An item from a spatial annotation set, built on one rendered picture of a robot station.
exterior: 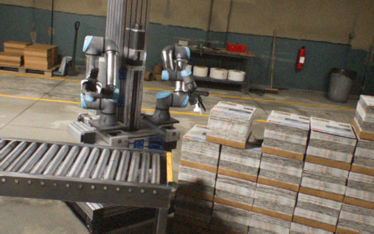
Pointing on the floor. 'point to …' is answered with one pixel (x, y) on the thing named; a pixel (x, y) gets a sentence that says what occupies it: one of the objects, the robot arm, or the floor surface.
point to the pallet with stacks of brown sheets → (29, 58)
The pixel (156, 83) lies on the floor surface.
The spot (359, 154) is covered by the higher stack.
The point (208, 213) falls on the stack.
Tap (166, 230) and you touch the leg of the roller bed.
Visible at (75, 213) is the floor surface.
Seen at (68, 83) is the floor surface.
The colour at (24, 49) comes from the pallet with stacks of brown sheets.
